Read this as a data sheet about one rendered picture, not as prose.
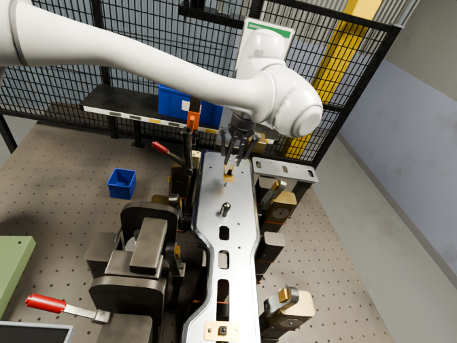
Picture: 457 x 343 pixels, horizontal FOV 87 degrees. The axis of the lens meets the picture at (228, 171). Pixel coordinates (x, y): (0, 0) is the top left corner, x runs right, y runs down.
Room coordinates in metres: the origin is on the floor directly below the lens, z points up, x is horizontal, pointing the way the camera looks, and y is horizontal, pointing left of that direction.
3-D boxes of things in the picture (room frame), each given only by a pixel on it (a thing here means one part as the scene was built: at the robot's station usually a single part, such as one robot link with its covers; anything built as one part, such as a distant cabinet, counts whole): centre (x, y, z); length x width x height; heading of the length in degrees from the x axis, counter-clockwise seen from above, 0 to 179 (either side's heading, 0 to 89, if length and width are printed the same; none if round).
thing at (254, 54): (0.62, -0.01, 1.44); 0.13 x 0.11 x 0.16; 31
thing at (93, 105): (1.03, 0.27, 1.02); 0.90 x 0.22 x 0.03; 101
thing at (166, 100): (1.03, 0.24, 1.10); 0.30 x 0.17 x 0.13; 95
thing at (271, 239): (0.48, -0.22, 0.84); 0.10 x 0.05 x 0.29; 101
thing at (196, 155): (0.69, 0.13, 0.88); 0.04 x 0.04 x 0.37; 11
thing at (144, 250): (0.24, 0.13, 0.95); 0.18 x 0.13 x 0.49; 11
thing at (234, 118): (0.64, 0.00, 1.26); 0.08 x 0.07 x 0.09; 101
